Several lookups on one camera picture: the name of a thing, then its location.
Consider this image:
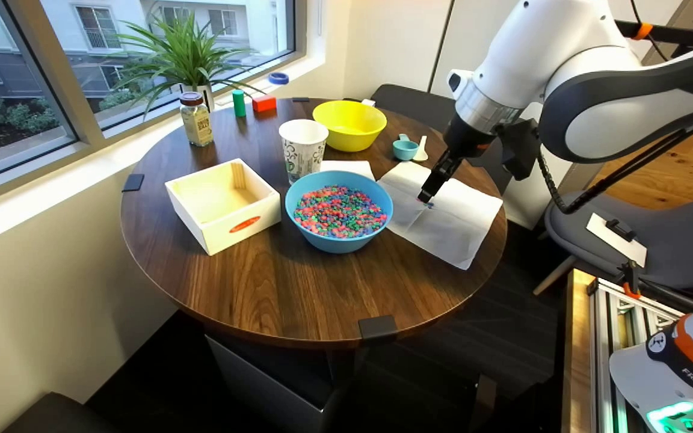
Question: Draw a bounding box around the blue bowl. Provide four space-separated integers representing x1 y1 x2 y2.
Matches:
285 170 394 254

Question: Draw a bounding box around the patterned paper cup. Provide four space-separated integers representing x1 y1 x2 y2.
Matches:
279 119 330 185

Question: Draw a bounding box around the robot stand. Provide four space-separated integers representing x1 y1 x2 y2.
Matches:
562 268 693 433

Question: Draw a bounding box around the white wooden box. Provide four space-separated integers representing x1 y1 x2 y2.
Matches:
165 158 282 256

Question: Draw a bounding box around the small white napkin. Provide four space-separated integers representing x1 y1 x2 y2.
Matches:
321 160 376 181

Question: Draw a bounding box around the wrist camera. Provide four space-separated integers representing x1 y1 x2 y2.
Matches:
499 118 541 182

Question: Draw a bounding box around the large white napkin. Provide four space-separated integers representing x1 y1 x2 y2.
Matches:
377 160 504 271

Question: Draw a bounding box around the white paper card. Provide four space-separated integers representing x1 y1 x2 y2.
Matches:
586 213 648 268

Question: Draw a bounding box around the orange and black clamp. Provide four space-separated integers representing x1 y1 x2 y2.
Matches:
618 260 642 299

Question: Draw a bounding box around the dark seat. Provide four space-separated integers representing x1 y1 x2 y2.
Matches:
2 392 122 433

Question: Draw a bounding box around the window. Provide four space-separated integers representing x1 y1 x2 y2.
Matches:
0 0 297 187

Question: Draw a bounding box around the teal measuring cup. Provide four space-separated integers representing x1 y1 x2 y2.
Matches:
392 134 420 162

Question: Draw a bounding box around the yellow bowl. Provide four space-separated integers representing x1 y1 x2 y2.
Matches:
312 100 387 153

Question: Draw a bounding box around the black clip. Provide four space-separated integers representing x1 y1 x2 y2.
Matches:
605 220 637 242

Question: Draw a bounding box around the grey chair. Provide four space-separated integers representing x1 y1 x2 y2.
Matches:
533 186 693 295

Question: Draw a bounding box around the heap of colourful beads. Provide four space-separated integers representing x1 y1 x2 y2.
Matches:
294 185 388 239

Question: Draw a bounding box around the potted green plant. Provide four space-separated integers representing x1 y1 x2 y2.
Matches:
109 12 264 116

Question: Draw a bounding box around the glass spice jar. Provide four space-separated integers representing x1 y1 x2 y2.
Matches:
179 91 214 147

